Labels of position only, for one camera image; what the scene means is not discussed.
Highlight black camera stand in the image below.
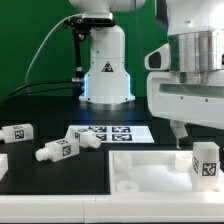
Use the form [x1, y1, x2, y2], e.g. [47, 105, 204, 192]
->
[63, 13, 116, 94]

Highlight white square table top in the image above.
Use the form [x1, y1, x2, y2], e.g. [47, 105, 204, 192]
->
[109, 151, 224, 194]

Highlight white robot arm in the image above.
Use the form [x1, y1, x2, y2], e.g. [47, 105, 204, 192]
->
[69, 0, 224, 139]

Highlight white marker base plate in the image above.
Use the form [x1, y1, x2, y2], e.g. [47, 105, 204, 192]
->
[66, 125, 154, 143]

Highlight white left obstacle block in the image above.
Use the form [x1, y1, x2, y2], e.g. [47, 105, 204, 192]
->
[0, 154, 8, 181]

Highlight white front obstacle rail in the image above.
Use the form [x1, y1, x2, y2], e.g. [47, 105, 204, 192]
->
[0, 193, 224, 223]

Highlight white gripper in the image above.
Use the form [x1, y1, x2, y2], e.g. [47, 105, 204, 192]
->
[147, 71, 224, 148]

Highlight grey cable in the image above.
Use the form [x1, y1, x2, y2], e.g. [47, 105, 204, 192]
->
[24, 14, 78, 94]

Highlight black cables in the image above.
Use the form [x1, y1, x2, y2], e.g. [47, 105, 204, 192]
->
[0, 79, 84, 107]

